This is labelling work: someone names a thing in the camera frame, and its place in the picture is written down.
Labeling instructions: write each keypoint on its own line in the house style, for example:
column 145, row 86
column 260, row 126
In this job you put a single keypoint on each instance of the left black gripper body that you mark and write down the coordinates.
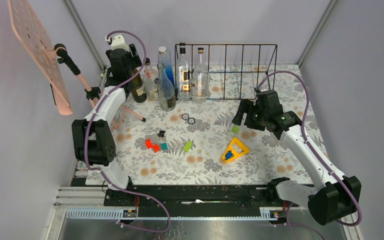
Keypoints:
column 132, row 58

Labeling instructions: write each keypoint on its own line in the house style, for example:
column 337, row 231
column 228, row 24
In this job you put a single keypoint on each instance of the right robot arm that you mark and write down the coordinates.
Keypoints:
column 333, row 195

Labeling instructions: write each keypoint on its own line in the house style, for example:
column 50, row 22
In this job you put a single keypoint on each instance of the poker chip ten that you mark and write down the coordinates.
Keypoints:
column 185, row 116

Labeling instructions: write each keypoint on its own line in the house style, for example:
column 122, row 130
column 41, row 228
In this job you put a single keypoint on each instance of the clear bottle black label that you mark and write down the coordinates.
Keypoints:
column 165, row 89

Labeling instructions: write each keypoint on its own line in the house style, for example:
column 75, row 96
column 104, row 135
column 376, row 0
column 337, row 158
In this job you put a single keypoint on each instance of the small black knob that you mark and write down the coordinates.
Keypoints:
column 161, row 134

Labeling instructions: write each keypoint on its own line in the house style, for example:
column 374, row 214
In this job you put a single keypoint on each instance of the poker chip fifty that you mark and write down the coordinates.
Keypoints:
column 191, row 121

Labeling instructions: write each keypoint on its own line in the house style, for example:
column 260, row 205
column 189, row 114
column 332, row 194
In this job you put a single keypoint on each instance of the long green block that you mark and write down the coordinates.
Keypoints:
column 188, row 146

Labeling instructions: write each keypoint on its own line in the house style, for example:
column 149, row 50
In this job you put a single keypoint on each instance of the clear bottle gold band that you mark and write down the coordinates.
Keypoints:
column 150, row 80

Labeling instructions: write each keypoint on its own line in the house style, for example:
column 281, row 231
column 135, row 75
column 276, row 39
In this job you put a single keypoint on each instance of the blue glass bottle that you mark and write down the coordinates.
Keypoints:
column 164, row 56

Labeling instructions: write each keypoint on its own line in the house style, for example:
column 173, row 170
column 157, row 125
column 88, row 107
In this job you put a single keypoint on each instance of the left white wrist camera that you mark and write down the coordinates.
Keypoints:
column 117, row 42

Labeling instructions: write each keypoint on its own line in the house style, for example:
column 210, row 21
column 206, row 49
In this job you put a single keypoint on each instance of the green cube centre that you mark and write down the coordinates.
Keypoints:
column 235, row 129

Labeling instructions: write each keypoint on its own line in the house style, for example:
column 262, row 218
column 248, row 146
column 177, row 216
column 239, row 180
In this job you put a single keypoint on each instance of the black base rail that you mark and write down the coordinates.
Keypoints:
column 196, row 201

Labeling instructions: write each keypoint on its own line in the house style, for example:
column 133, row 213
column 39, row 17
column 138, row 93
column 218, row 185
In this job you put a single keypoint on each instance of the yellow triangle frame toy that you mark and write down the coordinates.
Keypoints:
column 238, row 148

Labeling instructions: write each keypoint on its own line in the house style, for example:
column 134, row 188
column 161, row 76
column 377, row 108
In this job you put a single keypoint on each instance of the pink tripod stand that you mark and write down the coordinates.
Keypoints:
column 79, row 78

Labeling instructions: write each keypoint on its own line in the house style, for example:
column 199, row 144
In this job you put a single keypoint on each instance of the red block pair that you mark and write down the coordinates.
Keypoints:
column 150, row 145

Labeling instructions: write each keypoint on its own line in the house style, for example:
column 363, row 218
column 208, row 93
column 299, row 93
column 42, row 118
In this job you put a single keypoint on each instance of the pink pegboard panel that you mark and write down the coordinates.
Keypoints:
column 33, row 36

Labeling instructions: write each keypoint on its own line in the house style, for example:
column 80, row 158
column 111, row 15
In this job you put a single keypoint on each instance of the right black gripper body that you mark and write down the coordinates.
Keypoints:
column 255, row 119

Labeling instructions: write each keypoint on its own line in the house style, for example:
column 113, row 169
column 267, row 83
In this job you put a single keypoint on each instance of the dark green wine bottle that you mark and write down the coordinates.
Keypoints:
column 137, row 88

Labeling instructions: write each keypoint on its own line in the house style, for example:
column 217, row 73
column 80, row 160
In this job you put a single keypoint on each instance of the floral table mat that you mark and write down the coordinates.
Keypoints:
column 211, row 134

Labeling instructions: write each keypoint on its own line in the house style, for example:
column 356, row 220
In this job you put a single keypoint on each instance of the black wire wine rack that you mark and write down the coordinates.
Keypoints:
column 235, row 69

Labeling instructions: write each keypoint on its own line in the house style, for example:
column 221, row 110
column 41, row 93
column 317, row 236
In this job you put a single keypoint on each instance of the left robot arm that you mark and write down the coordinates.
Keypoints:
column 93, row 140

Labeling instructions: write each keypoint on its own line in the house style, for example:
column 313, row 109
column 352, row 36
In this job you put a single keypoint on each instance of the clear bottle cork stopper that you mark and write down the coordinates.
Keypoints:
column 200, row 78

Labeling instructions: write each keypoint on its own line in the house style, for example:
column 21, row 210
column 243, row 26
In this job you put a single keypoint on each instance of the teal block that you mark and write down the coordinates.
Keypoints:
column 164, row 146

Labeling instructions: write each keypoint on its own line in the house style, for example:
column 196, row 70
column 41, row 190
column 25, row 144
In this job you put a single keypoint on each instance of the clear bottle black cap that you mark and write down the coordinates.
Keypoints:
column 184, row 91

